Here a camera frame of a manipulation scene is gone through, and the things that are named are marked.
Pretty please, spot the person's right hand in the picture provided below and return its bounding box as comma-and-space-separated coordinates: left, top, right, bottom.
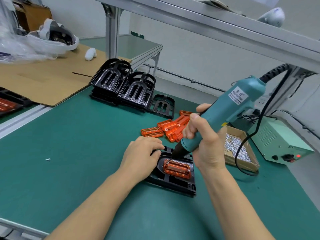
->
182, 103, 227, 173

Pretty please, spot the person's left hand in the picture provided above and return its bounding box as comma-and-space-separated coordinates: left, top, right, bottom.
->
119, 136, 165, 183

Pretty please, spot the teal electric screwdriver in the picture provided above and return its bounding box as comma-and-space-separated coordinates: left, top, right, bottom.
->
171, 75, 267, 161

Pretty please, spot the black plastic frame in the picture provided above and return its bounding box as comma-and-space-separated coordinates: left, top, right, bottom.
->
147, 94, 176, 120
144, 146, 197, 198

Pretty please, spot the person's right forearm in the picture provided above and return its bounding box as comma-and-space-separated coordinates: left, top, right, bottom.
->
200, 167, 276, 240

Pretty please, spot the person's left forearm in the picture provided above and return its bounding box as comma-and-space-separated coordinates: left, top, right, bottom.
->
44, 164, 140, 240

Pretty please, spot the pile of orange lenses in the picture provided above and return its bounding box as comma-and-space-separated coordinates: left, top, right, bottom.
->
140, 110, 195, 143

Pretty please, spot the orange plastic lens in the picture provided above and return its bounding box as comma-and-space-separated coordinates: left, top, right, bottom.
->
163, 159, 192, 180

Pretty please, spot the heap of silver screws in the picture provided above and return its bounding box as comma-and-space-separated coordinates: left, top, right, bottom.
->
224, 133, 252, 163

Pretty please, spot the stack of black frames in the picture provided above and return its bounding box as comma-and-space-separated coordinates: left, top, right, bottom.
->
117, 71, 157, 113
89, 58, 133, 107

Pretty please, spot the small cardboard box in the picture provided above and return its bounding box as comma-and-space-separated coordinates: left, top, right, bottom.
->
223, 125, 261, 173

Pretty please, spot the pale green power supply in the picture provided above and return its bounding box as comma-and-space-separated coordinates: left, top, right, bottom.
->
247, 114, 315, 165

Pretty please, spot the green topped side table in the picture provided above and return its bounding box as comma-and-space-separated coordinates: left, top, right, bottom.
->
79, 34, 164, 76

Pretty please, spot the small white plastic part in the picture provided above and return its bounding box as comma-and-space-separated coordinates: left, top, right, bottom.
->
84, 47, 97, 61

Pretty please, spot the flat cardboard sheet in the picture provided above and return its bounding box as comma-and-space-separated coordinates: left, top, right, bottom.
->
0, 43, 132, 107

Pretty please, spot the white rounded plastic part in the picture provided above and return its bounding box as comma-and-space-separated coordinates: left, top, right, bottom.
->
257, 7, 286, 28

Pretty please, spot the white helmet shell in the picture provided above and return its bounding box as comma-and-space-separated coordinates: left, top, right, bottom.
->
27, 18, 80, 58

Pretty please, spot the black tray with orange parts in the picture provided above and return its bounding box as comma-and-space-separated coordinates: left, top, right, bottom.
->
0, 87, 33, 118

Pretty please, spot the clear plastic bag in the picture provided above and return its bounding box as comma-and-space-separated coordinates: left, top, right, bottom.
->
0, 0, 59, 64

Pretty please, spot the brown cardboard box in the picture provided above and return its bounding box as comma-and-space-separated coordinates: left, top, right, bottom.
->
12, 0, 53, 33

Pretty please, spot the grey wall cable conduit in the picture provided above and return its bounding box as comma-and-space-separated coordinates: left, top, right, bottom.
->
143, 63, 227, 93

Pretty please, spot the black screwdriver cable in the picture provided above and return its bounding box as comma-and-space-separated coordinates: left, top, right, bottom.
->
234, 63, 293, 177

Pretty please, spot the aluminium workbench shelf frame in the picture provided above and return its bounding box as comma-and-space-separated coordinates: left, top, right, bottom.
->
89, 0, 320, 115

